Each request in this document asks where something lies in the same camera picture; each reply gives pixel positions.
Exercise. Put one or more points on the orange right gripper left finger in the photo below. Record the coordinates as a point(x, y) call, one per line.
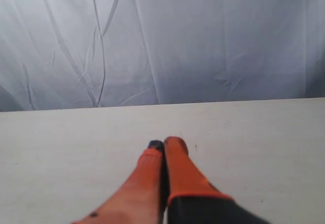
point(142, 198)

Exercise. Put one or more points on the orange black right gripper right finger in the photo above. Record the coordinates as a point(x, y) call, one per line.
point(192, 198)

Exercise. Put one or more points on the white backdrop curtain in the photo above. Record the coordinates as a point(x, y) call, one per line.
point(60, 54)

